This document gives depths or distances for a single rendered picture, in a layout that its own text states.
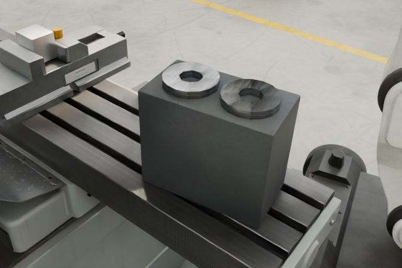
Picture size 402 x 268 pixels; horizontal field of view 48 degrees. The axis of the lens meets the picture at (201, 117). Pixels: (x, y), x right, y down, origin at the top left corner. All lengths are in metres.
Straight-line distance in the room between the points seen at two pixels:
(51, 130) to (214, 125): 0.41
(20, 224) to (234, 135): 0.48
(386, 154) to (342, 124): 1.63
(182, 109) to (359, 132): 2.07
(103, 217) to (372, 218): 0.72
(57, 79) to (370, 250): 0.87
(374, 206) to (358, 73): 1.95
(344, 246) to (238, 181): 0.62
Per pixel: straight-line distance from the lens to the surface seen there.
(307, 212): 0.78
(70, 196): 0.96
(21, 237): 0.96
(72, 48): 1.02
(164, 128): 0.70
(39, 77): 0.99
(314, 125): 2.64
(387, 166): 1.12
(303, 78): 3.07
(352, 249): 1.26
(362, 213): 1.36
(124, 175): 0.82
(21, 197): 0.89
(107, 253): 1.21
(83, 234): 1.07
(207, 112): 0.64
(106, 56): 1.09
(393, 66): 0.99
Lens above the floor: 1.50
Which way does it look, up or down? 36 degrees down
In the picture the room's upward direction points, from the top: 3 degrees clockwise
